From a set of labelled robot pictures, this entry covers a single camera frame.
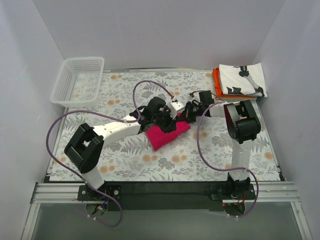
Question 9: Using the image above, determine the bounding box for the magenta t shirt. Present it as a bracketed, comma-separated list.
[145, 121, 191, 151]

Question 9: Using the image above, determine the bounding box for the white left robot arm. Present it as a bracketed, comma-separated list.
[64, 97, 184, 200]

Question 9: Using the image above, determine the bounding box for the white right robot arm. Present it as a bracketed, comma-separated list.
[177, 90, 261, 199]

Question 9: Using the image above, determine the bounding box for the floral table mat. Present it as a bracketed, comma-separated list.
[49, 70, 280, 182]

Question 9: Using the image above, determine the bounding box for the orange folded t shirt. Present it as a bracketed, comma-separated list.
[212, 67, 251, 99]

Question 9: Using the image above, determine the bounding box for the white printed folded t shirt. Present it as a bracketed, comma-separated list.
[218, 63, 268, 98]

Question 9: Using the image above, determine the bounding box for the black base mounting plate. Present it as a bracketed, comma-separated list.
[77, 181, 256, 212]

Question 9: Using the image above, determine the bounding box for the white plastic basket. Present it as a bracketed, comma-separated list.
[50, 56, 105, 108]

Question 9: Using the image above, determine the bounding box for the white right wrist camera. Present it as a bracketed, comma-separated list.
[188, 91, 201, 103]

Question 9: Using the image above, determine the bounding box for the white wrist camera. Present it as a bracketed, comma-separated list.
[188, 91, 201, 103]
[168, 100, 185, 119]

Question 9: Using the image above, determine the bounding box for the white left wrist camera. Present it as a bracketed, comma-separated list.
[168, 100, 185, 119]

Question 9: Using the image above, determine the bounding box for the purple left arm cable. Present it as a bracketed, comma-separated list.
[46, 81, 176, 228]

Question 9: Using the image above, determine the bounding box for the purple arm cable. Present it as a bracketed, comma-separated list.
[46, 81, 176, 228]
[196, 100, 259, 219]

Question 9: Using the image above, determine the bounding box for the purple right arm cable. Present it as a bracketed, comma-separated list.
[196, 100, 259, 219]

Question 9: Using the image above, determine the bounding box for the aluminium frame rail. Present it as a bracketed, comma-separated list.
[22, 181, 312, 240]

